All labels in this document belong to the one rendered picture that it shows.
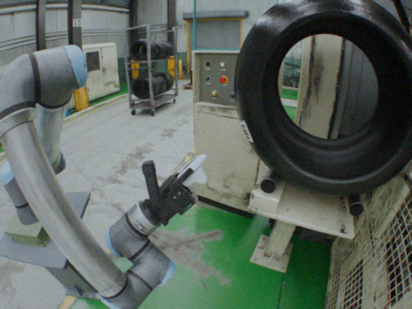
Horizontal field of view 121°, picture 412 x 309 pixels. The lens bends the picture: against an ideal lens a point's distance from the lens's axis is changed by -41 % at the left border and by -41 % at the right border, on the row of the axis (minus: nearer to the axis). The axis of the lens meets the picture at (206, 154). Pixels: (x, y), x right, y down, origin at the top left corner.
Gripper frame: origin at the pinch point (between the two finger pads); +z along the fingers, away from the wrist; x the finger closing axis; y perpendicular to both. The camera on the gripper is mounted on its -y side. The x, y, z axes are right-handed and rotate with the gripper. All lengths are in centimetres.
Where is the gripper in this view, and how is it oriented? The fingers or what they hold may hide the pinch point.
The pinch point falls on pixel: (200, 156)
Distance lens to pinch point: 49.7
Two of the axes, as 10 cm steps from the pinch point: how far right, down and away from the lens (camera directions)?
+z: 7.4, -6.7, 0.2
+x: 1.6, 1.6, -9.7
